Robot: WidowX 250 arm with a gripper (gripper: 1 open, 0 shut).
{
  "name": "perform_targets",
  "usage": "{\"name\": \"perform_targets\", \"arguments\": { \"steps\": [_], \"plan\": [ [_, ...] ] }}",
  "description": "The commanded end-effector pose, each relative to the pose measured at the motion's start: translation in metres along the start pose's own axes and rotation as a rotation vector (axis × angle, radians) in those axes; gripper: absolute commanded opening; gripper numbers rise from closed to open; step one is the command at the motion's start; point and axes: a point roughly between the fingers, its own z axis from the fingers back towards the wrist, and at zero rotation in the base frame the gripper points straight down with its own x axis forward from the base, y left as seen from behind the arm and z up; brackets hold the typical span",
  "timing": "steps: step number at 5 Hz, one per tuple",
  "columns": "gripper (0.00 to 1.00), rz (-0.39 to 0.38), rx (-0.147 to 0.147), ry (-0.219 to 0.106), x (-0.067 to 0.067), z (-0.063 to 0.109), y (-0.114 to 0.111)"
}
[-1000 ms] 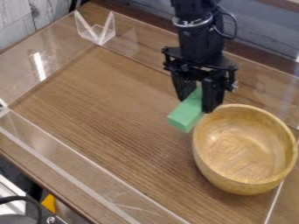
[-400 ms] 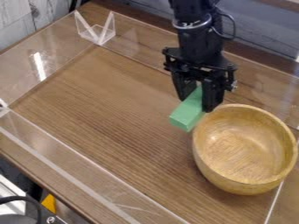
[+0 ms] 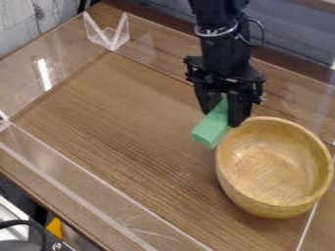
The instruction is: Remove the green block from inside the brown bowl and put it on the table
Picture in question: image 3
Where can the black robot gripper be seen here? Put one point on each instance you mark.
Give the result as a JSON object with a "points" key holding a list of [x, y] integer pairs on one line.
{"points": [[222, 70]]}

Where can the green rectangular block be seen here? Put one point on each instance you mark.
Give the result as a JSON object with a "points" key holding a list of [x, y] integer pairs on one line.
{"points": [[213, 128]]}

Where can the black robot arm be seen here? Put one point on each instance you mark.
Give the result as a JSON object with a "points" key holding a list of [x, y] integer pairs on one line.
{"points": [[216, 13]]}

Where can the brown wooden bowl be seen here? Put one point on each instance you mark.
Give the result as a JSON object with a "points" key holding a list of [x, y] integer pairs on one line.
{"points": [[274, 167]]}

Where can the yellow label sticker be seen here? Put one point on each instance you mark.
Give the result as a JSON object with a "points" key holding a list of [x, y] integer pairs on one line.
{"points": [[56, 227]]}

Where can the clear acrylic corner bracket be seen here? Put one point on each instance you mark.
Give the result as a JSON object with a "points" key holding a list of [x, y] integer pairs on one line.
{"points": [[110, 38]]}

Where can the clear acrylic front wall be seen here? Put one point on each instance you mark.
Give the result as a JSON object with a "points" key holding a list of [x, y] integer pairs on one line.
{"points": [[96, 208]]}

